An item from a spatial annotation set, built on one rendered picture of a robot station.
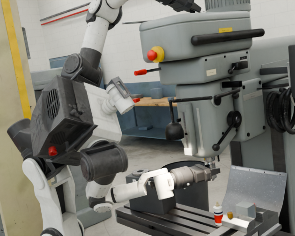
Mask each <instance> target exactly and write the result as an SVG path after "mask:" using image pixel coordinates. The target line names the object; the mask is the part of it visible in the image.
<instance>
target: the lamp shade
mask: <svg viewBox="0 0 295 236"><path fill-rule="evenodd" d="M165 137H166V140H180V139H183V138H184V130H183V128H182V126H181V124H179V123H178V122H174V123H172V122H171V123H169V124H168V125H167V126H166V129H165Z"/></svg>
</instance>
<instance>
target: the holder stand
mask: <svg viewBox="0 0 295 236"><path fill-rule="evenodd" d="M151 171H153V170H148V169H137V170H134V171H133V172H132V173H131V174H129V175H128V176H126V177H125V178H126V184H129V183H133V182H137V181H138V180H139V178H140V177H141V175H142V174H143V173H147V172H151ZM154 171H155V170H154ZM151 181H154V179H153V177H150V178H149V180H148V182H147V183H146V188H147V195H145V196H141V197H137V198H134V199H130V200H129V203H130V209H131V210H137V211H143V212H149V213H154V214H162V215H165V214H166V213H167V212H169V211H170V210H171V209H173V208H174V207H175V206H176V199H175V192H174V189H173V194H174V196H173V197H170V198H166V199H162V200H159V199H158V195H157V191H156V189H153V190H152V188H151V186H150V182H151Z"/></svg>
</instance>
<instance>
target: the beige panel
mask: <svg viewBox="0 0 295 236"><path fill-rule="evenodd" d="M35 106H36V100H35V95H34V90H33V85H32V80H31V75H30V68H29V63H28V58H27V53H26V48H25V43H24V38H23V33H22V26H21V21H20V16H19V11H18V6H17V1H16V0H0V214H1V219H2V223H3V228H4V232H5V236H40V234H41V233H42V231H43V218H42V212H41V206H40V203H39V201H38V200H37V198H36V196H35V192H34V185H33V183H32V182H31V181H30V180H29V179H28V177H27V176H26V175H25V174H24V172H23V170H22V164H23V157H22V156H21V153H20V152H19V150H18V149H17V147H16V146H15V144H14V143H13V141H12V140H11V138H10V137H9V135H8V133H7V130H8V128H9V127H10V126H11V125H12V124H14V123H15V122H17V121H19V120H21V119H24V118H29V119H30V120H31V116H32V113H33V110H34V108H35Z"/></svg>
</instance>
